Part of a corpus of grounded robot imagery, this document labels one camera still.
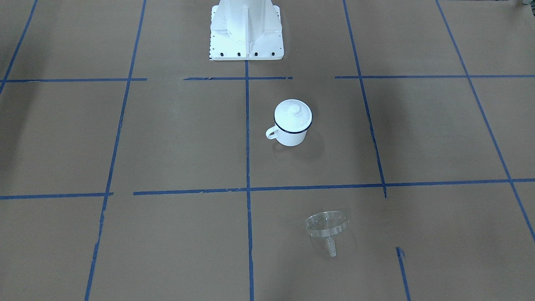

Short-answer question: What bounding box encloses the white enamel mug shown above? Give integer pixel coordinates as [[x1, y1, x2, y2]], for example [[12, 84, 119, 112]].
[[265, 122, 309, 147]]

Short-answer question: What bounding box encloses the white ceramic lid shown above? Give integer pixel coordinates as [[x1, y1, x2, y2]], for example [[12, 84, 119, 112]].
[[274, 99, 313, 134]]

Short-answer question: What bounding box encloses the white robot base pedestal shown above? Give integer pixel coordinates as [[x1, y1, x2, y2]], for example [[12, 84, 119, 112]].
[[209, 0, 285, 61]]

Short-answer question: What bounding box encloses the clear plastic funnel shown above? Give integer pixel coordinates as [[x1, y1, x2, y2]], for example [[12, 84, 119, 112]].
[[304, 210, 349, 258]]

